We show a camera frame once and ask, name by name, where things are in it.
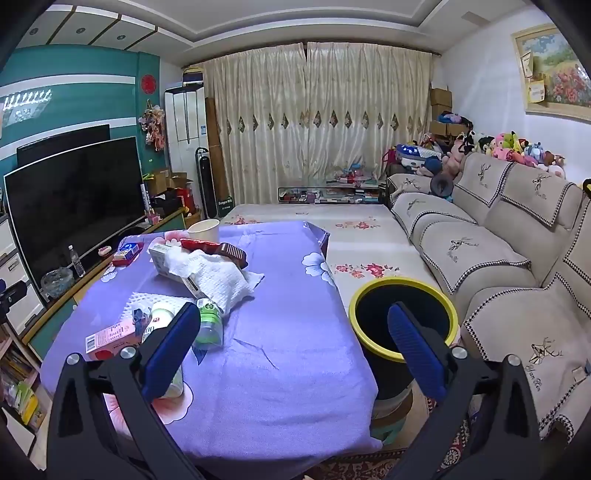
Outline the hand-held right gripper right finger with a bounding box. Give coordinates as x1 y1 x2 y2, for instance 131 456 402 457
387 302 543 480

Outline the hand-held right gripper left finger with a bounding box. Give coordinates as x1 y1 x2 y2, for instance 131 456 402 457
46 302 208 480

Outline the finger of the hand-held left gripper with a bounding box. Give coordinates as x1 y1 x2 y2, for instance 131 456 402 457
0 281 27 319

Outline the white plastic bottle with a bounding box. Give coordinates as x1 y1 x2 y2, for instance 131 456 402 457
150 302 185 398

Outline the yellow rimmed dark trash bin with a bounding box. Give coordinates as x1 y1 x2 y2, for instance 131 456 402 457
348 277 460 402

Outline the white foam fruit net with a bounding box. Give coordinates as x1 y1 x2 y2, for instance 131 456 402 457
121 292 195 324

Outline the white tea box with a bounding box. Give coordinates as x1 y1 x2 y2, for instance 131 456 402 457
148 243 206 301

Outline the white drawer cabinet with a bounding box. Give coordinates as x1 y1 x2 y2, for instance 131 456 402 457
0 217 47 337

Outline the clear bottle green label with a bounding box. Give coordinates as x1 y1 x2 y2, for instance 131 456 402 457
193 298 225 348

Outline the glass ashtray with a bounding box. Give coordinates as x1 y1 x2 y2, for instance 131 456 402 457
41 268 75 298

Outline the teal wooden television cabinet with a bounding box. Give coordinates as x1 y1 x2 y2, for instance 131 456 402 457
0 208 204 365

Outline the pink drink carton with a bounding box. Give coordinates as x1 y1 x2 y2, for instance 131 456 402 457
85 320 144 361

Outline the pale plastic stool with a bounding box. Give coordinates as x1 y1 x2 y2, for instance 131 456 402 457
369 388 416 446

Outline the clear water bottle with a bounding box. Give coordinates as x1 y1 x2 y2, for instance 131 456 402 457
68 244 86 278

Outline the white paper towel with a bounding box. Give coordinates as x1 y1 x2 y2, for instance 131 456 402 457
165 249 265 315

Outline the bookshelf with books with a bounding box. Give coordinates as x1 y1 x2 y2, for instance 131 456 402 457
0 323 47 430

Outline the red tray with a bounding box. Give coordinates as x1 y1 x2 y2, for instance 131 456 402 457
112 243 141 267

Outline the red snack packet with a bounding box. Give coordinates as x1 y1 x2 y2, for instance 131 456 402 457
180 239 222 254

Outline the black flat television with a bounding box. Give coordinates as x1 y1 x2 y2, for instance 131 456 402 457
4 136 151 305

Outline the purple floral tablecloth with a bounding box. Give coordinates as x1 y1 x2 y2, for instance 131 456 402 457
39 220 384 467

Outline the beige floral sheet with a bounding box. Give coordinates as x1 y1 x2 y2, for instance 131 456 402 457
222 203 444 296

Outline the white paper cup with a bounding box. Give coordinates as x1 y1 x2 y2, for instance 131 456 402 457
187 219 221 244

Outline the patterned red rug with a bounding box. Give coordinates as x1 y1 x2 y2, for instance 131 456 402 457
318 397 472 480

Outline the beige sofa with covers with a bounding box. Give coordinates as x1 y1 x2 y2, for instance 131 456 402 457
385 152 591 444

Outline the dark neck pillow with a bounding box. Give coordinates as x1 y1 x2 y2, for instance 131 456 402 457
429 173 455 199

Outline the open cardboard box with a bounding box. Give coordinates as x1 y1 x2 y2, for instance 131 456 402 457
148 168 195 195

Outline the black tower fan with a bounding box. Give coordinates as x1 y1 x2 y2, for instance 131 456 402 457
195 147 218 219

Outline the glass low table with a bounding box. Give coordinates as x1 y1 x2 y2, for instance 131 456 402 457
277 178 386 205

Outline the blue star cushion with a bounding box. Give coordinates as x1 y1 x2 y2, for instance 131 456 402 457
397 143 432 160

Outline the brown wooden board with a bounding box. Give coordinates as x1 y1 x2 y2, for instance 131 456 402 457
205 97 234 206

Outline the hanging flower decoration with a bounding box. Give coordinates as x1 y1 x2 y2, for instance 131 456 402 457
139 99 166 151

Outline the row of plush toys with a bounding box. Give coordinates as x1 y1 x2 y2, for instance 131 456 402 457
411 129 568 178

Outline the beige embroidered curtain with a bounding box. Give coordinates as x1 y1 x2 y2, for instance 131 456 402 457
203 44 308 206
307 41 432 185

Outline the framed flower painting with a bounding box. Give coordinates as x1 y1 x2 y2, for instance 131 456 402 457
510 23 591 123

